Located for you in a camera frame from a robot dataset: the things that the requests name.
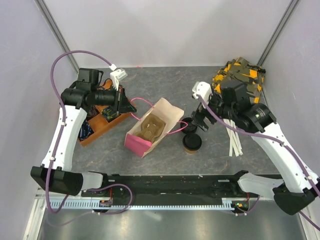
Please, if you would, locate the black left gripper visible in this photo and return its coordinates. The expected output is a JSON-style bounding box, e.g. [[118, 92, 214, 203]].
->
[[92, 84, 137, 115]]

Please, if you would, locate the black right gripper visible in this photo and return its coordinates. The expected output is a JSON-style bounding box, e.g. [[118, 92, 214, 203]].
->
[[191, 89, 236, 132]]

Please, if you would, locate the black cup lid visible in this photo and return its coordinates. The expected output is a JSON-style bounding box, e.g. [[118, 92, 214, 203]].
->
[[181, 132, 203, 151], [180, 117, 198, 134]]

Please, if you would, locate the brown paper cup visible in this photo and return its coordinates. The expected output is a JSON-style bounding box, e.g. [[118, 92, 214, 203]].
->
[[181, 132, 203, 155]]

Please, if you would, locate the brown pulp cup carrier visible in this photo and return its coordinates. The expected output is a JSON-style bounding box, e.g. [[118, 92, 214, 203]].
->
[[137, 114, 166, 143]]

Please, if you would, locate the pink and cream paper bag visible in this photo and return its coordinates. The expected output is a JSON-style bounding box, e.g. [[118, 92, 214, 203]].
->
[[124, 97, 188, 158]]

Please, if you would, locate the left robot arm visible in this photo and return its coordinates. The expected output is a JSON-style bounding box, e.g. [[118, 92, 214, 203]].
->
[[30, 68, 137, 197]]

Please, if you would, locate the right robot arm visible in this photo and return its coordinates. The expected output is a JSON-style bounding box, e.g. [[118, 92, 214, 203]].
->
[[191, 79, 320, 215]]

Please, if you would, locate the orange compartment tray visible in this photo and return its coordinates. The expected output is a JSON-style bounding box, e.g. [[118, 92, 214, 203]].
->
[[78, 78, 131, 147]]

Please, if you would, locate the blue striped rolled tie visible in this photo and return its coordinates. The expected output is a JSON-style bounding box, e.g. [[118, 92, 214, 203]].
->
[[78, 120, 94, 141]]

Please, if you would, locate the white wrapped straw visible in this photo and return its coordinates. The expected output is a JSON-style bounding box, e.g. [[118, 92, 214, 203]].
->
[[223, 119, 239, 157], [229, 130, 243, 157]]

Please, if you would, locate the camouflage folded cloth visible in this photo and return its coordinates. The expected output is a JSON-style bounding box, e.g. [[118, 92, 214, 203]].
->
[[212, 57, 266, 104]]

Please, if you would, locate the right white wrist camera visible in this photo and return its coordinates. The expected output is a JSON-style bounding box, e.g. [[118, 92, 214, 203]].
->
[[192, 81, 213, 103]]

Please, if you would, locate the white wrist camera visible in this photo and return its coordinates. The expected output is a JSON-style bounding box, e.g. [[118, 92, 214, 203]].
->
[[109, 64, 128, 91], [192, 81, 213, 103]]

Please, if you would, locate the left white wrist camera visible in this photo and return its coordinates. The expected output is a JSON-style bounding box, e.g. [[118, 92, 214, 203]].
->
[[109, 64, 128, 91]]

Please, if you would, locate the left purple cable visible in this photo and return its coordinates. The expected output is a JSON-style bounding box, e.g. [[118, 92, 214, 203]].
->
[[44, 50, 135, 227]]

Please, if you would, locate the purple cable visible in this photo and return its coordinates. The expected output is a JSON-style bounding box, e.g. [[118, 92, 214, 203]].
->
[[198, 96, 320, 231], [44, 50, 135, 227]]

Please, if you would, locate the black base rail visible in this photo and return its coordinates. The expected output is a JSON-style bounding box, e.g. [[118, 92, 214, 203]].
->
[[81, 174, 257, 205]]

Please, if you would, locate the white slotted cable duct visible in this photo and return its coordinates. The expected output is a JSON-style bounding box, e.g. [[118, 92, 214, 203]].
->
[[50, 198, 242, 211]]

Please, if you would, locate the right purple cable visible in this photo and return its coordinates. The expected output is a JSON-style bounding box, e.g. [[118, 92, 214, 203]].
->
[[198, 96, 320, 231]]

